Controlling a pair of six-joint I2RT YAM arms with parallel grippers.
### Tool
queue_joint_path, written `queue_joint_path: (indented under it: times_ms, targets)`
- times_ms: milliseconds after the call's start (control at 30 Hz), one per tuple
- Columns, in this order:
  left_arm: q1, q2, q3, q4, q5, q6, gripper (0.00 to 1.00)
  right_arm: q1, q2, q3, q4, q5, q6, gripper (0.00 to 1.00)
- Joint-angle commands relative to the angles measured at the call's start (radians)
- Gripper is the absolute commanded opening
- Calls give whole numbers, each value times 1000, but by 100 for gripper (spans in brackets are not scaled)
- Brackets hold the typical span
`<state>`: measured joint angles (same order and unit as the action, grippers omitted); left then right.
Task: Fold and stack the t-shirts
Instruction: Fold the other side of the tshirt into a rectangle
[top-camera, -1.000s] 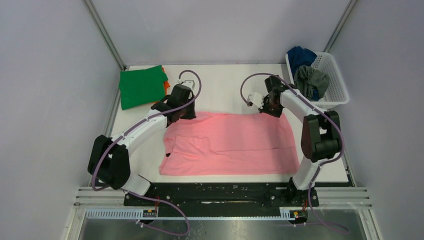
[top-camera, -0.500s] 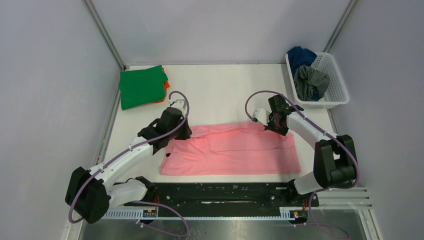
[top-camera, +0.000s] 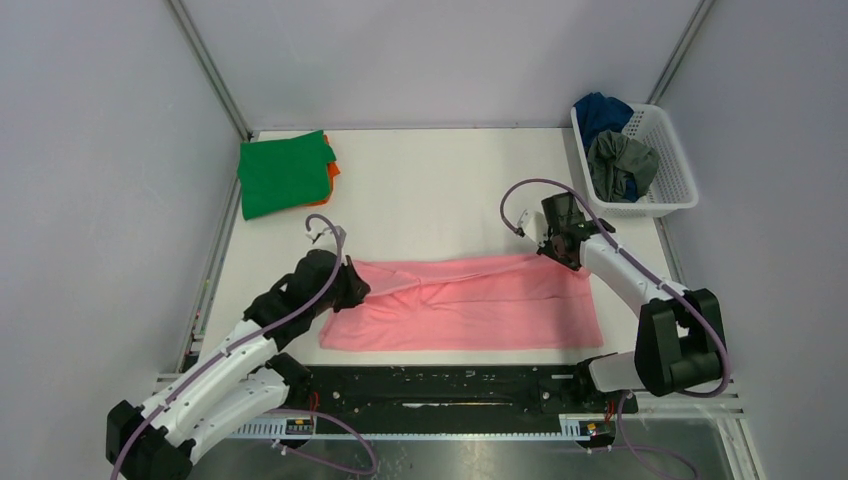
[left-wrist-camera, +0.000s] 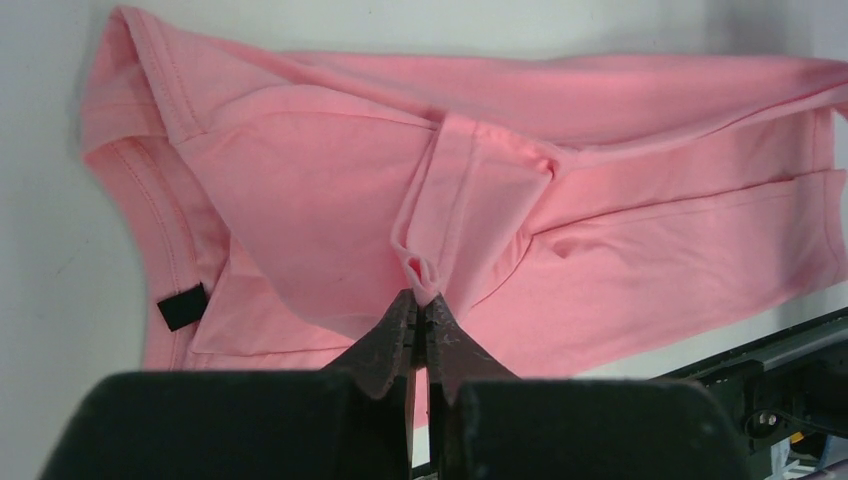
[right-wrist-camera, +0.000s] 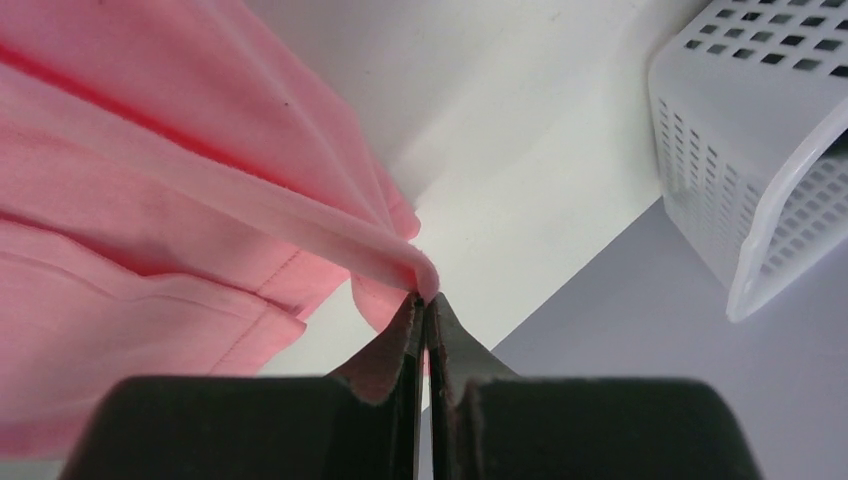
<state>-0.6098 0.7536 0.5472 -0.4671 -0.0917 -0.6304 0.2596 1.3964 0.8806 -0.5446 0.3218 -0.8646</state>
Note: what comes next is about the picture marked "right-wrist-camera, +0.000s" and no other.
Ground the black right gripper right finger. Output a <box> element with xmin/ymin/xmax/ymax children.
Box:
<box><xmin>425</xmin><ymin>295</ymin><xmax>761</xmax><ymax>479</ymax></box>

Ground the white plastic laundry basket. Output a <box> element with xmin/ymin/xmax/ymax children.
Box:
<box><xmin>648</xmin><ymin>1</ymin><xmax>847</xmax><ymax>322</ymax></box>

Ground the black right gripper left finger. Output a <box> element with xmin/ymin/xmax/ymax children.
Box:
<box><xmin>61</xmin><ymin>294</ymin><xmax>424</xmax><ymax>479</ymax></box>

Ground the pink t shirt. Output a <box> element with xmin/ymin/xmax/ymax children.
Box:
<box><xmin>1</xmin><ymin>1</ymin><xmax>439</xmax><ymax>460</ymax></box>

